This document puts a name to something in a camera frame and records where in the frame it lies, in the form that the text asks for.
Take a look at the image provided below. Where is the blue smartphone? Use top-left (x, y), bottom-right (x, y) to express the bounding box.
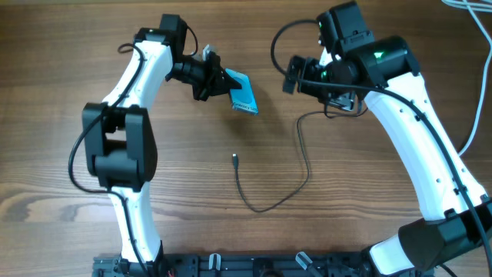
top-left (225, 68), bottom-right (258, 115)

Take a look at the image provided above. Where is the black usb charger cable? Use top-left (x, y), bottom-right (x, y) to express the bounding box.
top-left (231, 103), bottom-right (370, 214)

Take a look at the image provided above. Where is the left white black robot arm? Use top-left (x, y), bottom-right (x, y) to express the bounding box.
top-left (68, 14), bottom-right (258, 276)

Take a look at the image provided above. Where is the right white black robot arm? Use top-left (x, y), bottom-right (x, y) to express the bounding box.
top-left (281, 2), bottom-right (491, 276)

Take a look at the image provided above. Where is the white power strip cord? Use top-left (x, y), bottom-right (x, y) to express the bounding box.
top-left (457, 0), bottom-right (492, 157)

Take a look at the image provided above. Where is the white cables top right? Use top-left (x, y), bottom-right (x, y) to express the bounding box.
top-left (440, 0), bottom-right (492, 14)

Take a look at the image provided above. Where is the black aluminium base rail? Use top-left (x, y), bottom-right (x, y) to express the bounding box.
top-left (91, 252), bottom-right (435, 277)

